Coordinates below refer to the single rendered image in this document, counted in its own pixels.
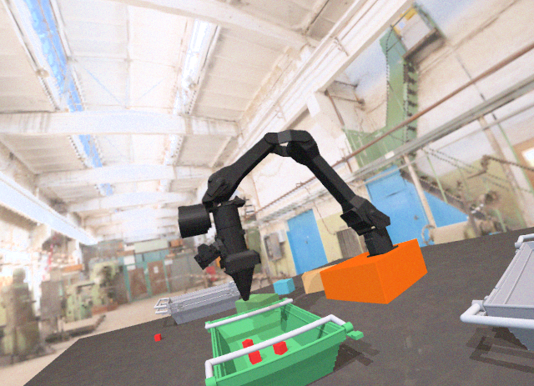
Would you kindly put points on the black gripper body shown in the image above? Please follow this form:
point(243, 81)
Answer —
point(238, 255)

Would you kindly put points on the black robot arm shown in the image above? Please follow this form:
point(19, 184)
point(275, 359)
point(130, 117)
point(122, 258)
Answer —
point(358, 212)

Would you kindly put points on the small light blue block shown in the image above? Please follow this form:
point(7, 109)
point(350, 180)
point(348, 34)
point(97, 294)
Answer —
point(284, 286)

